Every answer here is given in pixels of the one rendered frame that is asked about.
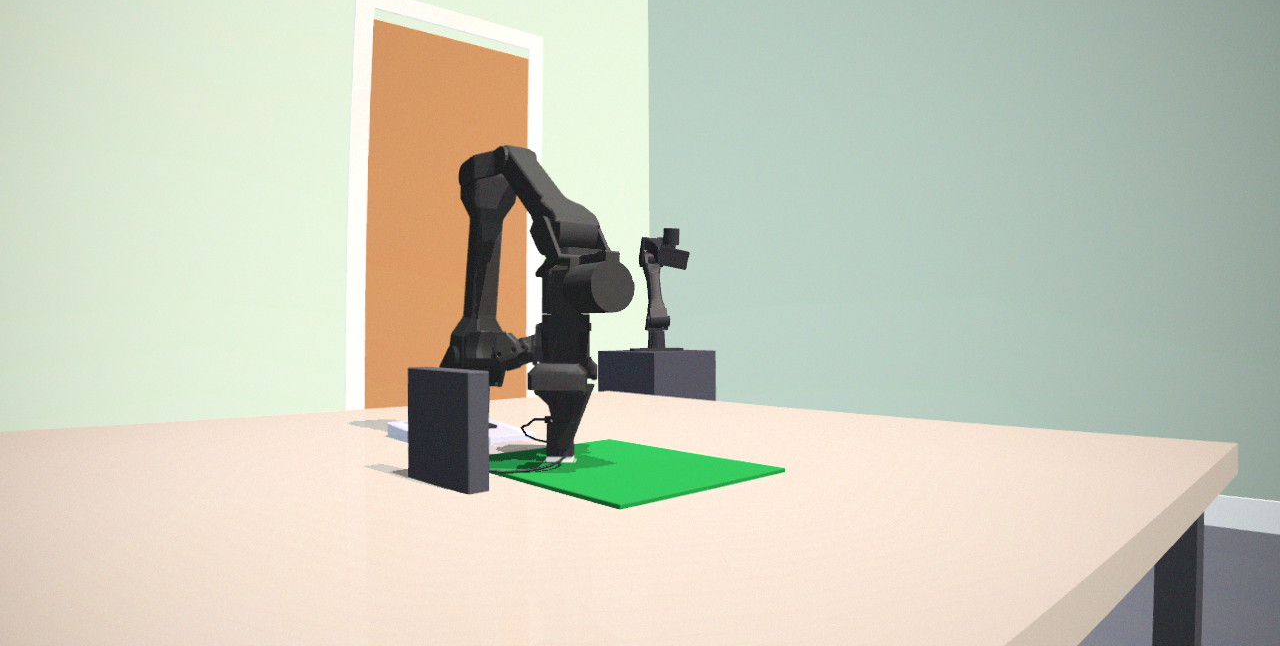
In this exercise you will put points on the green circuit board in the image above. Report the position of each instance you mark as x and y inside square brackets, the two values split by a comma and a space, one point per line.
[621, 474]

